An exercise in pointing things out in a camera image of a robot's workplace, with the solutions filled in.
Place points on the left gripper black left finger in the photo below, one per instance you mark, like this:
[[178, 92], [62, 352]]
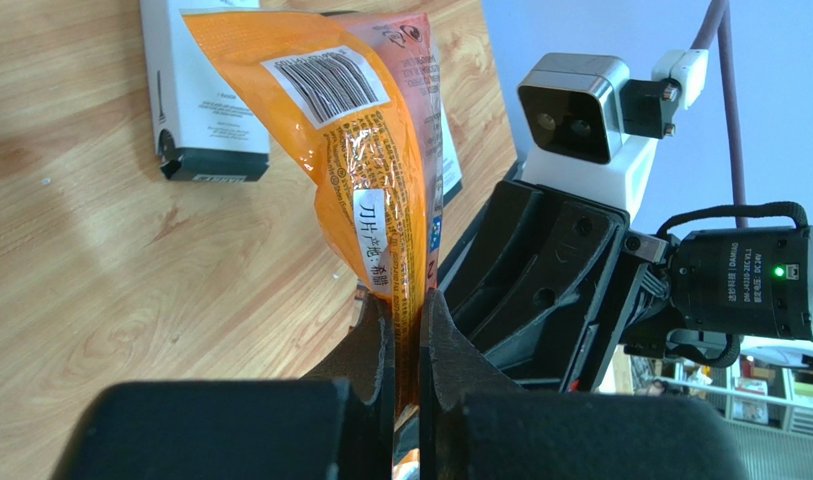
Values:
[[335, 422]]

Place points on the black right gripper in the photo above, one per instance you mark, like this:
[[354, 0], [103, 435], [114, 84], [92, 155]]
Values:
[[534, 293]]

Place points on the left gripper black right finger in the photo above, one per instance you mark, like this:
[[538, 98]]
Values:
[[476, 423]]

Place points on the orange razor bag vertical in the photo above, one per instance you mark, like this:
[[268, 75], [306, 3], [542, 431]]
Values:
[[354, 100]]

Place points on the white tall box far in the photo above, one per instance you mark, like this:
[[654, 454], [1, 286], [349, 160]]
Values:
[[451, 169]]

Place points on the white tall box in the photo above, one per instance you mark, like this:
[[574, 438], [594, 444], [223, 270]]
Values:
[[451, 169], [202, 130]]

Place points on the white tall box near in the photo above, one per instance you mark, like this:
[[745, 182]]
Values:
[[202, 130]]

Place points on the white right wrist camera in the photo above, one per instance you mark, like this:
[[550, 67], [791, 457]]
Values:
[[595, 129]]

